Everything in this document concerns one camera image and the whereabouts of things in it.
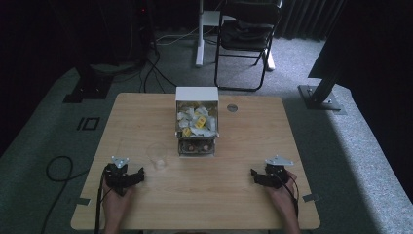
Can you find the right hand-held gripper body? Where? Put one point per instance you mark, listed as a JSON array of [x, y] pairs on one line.
[[276, 175]]

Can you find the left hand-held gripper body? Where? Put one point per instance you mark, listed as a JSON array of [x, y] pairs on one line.
[[116, 177]]

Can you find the person's right hand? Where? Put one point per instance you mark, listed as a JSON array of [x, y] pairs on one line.
[[284, 196]]

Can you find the person's left hand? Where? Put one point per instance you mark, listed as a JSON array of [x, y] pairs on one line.
[[117, 201]]

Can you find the clear glass cup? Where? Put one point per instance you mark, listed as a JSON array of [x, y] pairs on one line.
[[159, 162]]

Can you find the grey tape strip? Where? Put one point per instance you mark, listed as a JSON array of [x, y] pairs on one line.
[[83, 201], [310, 197]]

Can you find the yellow sachet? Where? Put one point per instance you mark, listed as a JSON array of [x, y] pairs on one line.
[[200, 122], [186, 131]]

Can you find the brown round capsules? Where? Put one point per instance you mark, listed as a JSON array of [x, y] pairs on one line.
[[198, 148]]

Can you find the round grey table grommet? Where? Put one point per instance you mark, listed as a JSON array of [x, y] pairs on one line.
[[232, 108]]

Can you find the pile of white sachets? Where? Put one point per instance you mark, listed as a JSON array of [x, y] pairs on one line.
[[195, 117]]

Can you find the black floor stand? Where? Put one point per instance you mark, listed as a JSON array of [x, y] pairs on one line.
[[89, 86]]

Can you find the white box of snack packets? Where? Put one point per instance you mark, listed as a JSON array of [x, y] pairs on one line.
[[196, 94]]

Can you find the white desk foot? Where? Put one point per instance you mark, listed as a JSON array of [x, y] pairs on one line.
[[270, 60]]

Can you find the black folding chair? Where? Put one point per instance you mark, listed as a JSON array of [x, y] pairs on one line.
[[246, 32]]

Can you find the white desk leg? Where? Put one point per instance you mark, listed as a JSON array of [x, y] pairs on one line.
[[200, 39]]

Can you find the dark curtain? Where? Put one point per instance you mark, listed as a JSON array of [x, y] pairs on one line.
[[308, 18]]

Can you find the black stand with base plate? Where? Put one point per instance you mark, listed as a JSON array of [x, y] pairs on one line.
[[323, 94]]

